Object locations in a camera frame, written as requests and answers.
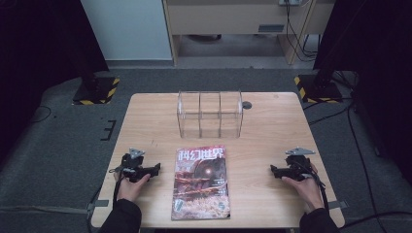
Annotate red illustrated magazine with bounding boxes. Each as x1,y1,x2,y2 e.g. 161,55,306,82
170,144,232,222

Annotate black stand pole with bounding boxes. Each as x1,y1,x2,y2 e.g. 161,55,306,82
72,38,98,93
314,18,351,90

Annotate person's right hand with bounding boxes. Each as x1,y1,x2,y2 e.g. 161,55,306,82
281,162,326,214

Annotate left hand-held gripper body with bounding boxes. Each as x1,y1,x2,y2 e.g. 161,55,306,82
120,148,151,183

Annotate white panel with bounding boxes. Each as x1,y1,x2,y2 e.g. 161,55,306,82
80,0,173,62

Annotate striped black stand base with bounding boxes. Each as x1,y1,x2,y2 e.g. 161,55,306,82
293,74,344,105
72,76,121,107

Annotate black curtain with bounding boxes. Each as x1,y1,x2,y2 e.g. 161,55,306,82
0,0,110,163
312,0,412,185

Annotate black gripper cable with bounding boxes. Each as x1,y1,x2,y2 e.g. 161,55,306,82
299,159,330,213

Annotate hanging black desk cables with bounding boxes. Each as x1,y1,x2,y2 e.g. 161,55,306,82
284,0,322,63

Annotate person's left hand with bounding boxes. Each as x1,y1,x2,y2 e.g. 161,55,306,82
114,172,152,203

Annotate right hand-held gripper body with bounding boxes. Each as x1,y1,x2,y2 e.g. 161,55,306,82
285,147,316,182

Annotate long black floor cable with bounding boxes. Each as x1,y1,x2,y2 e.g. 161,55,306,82
338,96,412,233

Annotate thin black floor cable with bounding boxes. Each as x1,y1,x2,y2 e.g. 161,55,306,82
29,105,52,124

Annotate clear acrylic file rack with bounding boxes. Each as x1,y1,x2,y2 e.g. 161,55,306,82
176,89,244,140

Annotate light wooden desk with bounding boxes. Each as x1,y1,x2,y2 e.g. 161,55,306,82
161,0,336,67

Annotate grey desk label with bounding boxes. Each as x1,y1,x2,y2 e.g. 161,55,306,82
257,23,286,34

